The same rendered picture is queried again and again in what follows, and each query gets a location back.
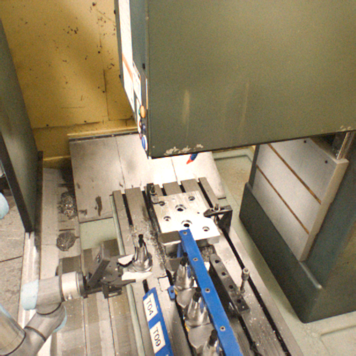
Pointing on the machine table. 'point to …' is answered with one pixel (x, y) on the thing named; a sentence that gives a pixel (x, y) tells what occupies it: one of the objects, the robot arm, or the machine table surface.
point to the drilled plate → (204, 237)
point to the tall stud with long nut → (244, 279)
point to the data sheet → (126, 30)
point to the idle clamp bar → (228, 286)
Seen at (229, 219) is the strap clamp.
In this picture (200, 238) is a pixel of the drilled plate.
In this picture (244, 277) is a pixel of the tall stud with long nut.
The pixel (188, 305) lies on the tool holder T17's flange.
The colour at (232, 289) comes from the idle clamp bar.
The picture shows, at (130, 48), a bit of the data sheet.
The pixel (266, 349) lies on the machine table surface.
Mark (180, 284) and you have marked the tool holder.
